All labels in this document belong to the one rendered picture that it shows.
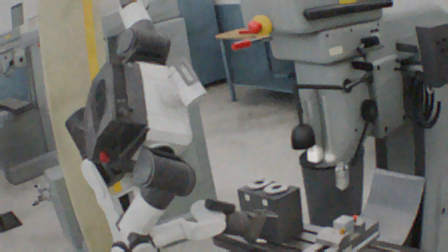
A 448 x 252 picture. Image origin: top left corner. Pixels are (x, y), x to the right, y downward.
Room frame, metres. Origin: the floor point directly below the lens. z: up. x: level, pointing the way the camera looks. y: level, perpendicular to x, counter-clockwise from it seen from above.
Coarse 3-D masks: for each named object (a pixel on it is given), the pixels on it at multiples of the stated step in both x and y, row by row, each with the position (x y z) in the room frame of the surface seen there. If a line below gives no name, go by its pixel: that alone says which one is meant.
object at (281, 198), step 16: (240, 192) 2.23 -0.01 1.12; (256, 192) 2.17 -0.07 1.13; (272, 192) 2.11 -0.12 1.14; (288, 192) 2.11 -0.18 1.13; (240, 208) 2.25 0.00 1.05; (256, 208) 2.16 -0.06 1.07; (272, 208) 2.08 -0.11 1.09; (288, 208) 2.10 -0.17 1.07; (272, 224) 2.09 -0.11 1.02; (288, 224) 2.09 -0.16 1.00
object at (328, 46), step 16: (320, 32) 1.69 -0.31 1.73; (336, 32) 1.72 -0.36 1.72; (352, 32) 1.76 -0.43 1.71; (368, 32) 1.81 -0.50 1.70; (272, 48) 1.87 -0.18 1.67; (288, 48) 1.81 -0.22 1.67; (304, 48) 1.75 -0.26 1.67; (320, 48) 1.69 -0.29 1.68; (336, 48) 1.71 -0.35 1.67; (352, 48) 1.75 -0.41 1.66; (368, 48) 1.80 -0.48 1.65
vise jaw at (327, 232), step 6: (324, 228) 1.88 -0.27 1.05; (330, 228) 1.86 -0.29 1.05; (318, 234) 1.86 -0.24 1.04; (324, 234) 1.83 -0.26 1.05; (330, 234) 1.81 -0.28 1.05; (336, 234) 1.80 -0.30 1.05; (348, 234) 1.78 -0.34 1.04; (318, 240) 1.84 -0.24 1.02; (324, 240) 1.81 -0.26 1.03; (330, 240) 1.79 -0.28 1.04; (336, 240) 1.77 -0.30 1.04; (342, 240) 1.76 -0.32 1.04; (348, 240) 1.78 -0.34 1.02; (330, 246) 1.79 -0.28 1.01; (336, 246) 1.76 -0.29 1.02
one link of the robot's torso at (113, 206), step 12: (84, 168) 1.98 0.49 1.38; (96, 168) 1.96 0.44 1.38; (96, 180) 1.94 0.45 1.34; (120, 180) 2.09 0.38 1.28; (132, 180) 2.05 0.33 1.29; (96, 192) 1.96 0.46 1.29; (108, 192) 1.93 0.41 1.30; (120, 192) 1.99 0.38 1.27; (132, 192) 2.02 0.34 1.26; (108, 204) 1.94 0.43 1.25; (120, 204) 2.00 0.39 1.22; (108, 216) 1.99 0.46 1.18; (120, 240) 1.98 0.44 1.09
